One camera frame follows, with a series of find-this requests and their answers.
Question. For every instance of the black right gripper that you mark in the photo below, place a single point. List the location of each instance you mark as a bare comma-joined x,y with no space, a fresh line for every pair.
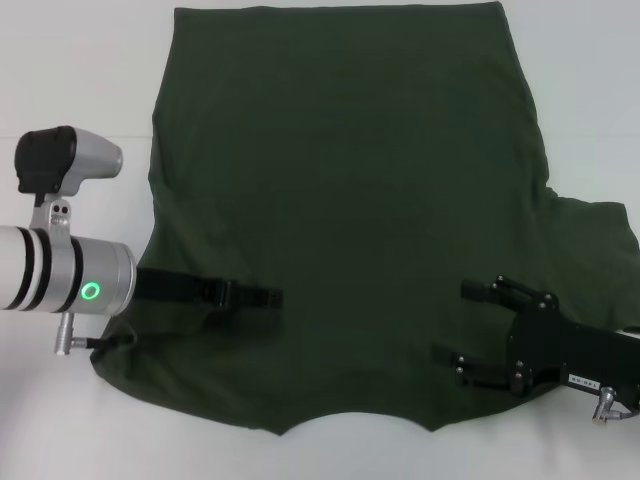
550,350

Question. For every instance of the dark green t-shirt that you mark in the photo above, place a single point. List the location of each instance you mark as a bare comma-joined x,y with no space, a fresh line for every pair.
340,200

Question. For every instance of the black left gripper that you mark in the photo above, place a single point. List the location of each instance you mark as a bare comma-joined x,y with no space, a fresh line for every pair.
165,287

